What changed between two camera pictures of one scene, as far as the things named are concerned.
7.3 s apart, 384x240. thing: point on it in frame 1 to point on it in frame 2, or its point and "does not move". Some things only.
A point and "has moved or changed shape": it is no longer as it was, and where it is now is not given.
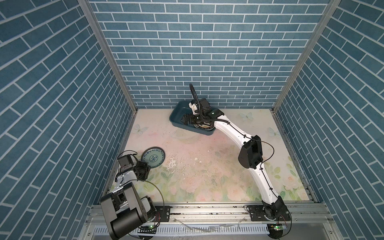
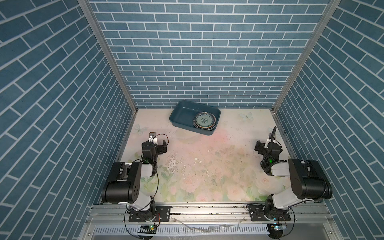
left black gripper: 145,167 to 159,148
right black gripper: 186,117 to 261,145
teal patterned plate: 154,155 has moved or changed shape
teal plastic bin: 179,109 does not move
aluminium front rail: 220,222 does not move
